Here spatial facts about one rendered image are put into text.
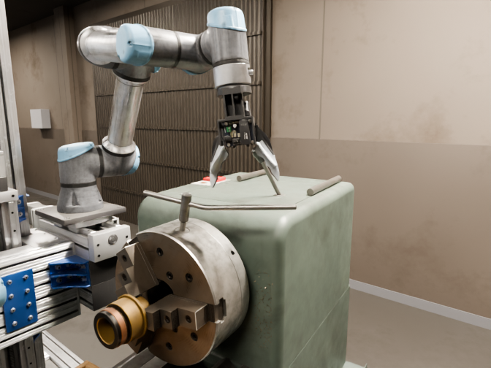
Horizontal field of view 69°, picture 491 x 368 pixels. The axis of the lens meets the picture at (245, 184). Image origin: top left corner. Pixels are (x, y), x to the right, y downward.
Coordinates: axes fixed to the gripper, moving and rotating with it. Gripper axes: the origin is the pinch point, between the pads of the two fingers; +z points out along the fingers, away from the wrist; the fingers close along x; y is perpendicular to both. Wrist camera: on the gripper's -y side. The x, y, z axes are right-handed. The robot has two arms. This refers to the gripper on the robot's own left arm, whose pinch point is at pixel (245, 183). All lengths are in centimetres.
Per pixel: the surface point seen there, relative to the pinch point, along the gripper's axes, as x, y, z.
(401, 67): 107, -206, -53
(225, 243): -6.2, -1.6, 13.2
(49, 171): -412, -553, -3
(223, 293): -6.4, 6.7, 21.5
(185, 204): -13.1, 2.7, 2.7
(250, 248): -0.8, -4.3, 15.7
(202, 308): -10.4, 10.2, 22.7
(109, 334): -29.0, 12.5, 25.5
